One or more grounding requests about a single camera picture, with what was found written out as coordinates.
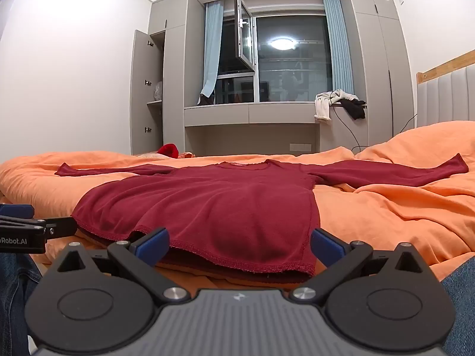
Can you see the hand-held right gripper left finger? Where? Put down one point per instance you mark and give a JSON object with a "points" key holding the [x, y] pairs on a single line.
{"points": [[152, 246]]}

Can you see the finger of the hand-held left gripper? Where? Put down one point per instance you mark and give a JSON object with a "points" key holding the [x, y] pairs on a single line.
{"points": [[61, 227], [16, 210]]}

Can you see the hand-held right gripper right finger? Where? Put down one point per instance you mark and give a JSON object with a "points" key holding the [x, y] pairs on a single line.
{"points": [[328, 246]]}

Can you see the dark red long-sleeve shirt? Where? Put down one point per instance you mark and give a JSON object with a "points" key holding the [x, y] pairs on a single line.
{"points": [[222, 207]]}

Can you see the person's left leg in jeans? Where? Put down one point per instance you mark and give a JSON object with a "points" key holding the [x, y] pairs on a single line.
{"points": [[15, 296]]}

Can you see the person's leg in jeans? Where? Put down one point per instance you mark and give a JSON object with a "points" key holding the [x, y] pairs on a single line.
{"points": [[15, 296], [462, 296]]}

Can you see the orange bed blanket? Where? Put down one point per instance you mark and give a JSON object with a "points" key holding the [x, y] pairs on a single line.
{"points": [[389, 211]]}

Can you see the red plush item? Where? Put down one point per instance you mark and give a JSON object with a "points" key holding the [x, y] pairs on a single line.
{"points": [[169, 150]]}

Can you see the white garment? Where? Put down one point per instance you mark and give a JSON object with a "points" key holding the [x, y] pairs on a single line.
{"points": [[322, 105]]}

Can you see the black garment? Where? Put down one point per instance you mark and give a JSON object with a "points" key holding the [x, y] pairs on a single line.
{"points": [[354, 107]]}

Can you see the person's right leg in jeans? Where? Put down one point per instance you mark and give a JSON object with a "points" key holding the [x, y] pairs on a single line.
{"points": [[462, 296]]}

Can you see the grey window desk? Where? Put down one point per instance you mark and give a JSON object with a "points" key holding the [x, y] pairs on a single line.
{"points": [[259, 115]]}

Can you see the clear plastic bag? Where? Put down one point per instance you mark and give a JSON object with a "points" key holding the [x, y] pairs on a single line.
{"points": [[159, 91]]}

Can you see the dark cloth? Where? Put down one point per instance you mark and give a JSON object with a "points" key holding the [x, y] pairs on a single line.
{"points": [[206, 99]]}

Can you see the grey wardrobe door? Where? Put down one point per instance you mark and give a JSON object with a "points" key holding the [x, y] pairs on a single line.
{"points": [[143, 81]]}

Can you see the large glass window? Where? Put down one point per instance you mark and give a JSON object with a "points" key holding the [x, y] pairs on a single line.
{"points": [[293, 66]]}

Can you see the grey open wardrobe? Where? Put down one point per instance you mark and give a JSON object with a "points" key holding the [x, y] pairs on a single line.
{"points": [[176, 63]]}

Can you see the grey closed wardrobe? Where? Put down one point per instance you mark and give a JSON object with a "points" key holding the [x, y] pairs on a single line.
{"points": [[374, 63]]}

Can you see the light blue curtain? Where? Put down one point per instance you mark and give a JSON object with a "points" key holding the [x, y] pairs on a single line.
{"points": [[212, 48], [338, 44]]}

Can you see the open window sash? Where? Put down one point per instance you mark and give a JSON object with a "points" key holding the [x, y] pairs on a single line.
{"points": [[245, 33]]}

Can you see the white wall socket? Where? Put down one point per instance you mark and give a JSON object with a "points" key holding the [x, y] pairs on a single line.
{"points": [[300, 147]]}

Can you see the grey padded headboard wooden rail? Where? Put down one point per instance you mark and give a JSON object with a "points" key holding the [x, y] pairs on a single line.
{"points": [[449, 96]]}

